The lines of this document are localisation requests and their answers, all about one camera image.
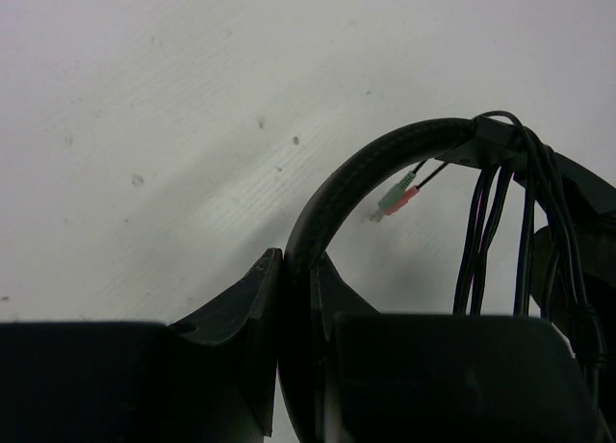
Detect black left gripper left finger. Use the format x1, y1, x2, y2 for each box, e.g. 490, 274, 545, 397
1, 248, 282, 442

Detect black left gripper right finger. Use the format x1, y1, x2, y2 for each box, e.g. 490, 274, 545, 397
310, 257, 606, 442

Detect black over-ear headphones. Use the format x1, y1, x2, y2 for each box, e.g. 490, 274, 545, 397
278, 111, 615, 442

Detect black headphone cable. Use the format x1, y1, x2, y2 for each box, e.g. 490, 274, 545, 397
368, 109, 607, 381

